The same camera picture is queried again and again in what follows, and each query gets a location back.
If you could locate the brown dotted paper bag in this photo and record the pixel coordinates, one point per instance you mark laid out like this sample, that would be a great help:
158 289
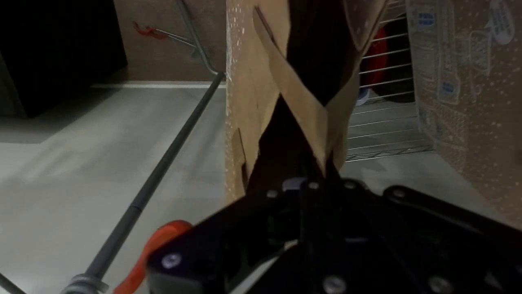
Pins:
466 66

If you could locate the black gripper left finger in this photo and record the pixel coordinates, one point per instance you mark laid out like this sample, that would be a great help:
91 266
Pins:
222 252

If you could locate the black low cabinet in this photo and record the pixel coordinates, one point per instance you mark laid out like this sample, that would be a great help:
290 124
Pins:
52 49

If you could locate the wire rack shelf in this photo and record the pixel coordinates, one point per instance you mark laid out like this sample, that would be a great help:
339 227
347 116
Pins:
385 118

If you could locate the grey metal rack pole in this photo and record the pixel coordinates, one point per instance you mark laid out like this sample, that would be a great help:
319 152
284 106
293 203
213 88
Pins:
89 281

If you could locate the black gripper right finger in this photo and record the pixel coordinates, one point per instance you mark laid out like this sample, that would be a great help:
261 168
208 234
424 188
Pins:
435 247

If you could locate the brown printed paper bag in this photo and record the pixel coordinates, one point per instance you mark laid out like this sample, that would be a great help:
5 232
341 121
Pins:
292 80

